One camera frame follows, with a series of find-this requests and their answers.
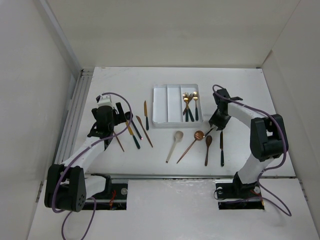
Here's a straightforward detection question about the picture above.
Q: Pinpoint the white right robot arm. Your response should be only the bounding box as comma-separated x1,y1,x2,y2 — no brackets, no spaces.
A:
209,86,289,199

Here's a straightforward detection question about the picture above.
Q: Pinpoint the gold knife green handle upright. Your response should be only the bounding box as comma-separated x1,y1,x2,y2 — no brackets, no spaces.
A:
143,100,150,131

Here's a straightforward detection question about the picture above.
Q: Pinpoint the rose gold spoon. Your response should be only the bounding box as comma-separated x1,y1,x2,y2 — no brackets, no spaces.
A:
176,130,205,164

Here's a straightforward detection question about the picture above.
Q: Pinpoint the aluminium rail left side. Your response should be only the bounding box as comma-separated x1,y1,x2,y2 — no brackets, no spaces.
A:
53,68,94,162

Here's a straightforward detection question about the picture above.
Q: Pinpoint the rose gold knife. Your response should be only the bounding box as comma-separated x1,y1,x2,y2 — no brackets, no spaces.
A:
135,115,154,148

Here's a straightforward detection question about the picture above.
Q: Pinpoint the dark wooden spoon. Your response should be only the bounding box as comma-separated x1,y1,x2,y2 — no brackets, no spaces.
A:
204,135,213,167

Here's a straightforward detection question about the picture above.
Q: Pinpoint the rose gold fork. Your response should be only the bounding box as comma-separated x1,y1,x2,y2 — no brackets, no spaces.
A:
113,132,125,152

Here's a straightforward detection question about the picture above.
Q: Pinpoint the white three-compartment tray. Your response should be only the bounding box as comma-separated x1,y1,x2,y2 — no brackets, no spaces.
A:
152,84,204,129

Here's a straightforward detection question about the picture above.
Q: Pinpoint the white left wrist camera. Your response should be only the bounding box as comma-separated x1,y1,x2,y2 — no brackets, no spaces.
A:
96,94,113,107

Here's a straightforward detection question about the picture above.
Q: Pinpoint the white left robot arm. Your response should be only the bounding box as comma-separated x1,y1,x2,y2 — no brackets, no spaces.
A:
44,102,127,213

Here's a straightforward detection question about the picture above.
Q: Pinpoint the aluminium rail front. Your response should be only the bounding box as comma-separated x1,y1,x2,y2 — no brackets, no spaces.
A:
86,172,296,181

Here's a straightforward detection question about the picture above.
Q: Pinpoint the dark wooden fork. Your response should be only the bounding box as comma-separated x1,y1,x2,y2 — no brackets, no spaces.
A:
183,93,194,115

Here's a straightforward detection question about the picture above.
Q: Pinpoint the gold knife green handle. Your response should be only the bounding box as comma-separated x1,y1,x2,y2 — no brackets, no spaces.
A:
143,100,150,131
219,131,225,167
125,121,141,149

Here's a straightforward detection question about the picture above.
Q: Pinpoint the light wooden spoon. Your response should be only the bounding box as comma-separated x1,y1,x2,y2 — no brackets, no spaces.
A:
165,130,184,163

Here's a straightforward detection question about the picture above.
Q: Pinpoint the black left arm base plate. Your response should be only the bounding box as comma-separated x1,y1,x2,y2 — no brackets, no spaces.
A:
93,178,129,211

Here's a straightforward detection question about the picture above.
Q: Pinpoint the black spoon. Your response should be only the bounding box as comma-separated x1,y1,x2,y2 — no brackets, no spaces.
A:
124,111,143,140

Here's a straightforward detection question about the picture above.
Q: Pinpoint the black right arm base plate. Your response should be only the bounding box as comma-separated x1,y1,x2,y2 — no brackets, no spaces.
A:
215,182,265,210

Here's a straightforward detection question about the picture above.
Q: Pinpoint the aluminium rail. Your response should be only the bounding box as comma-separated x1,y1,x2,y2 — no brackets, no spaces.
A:
86,172,296,181
53,68,94,162

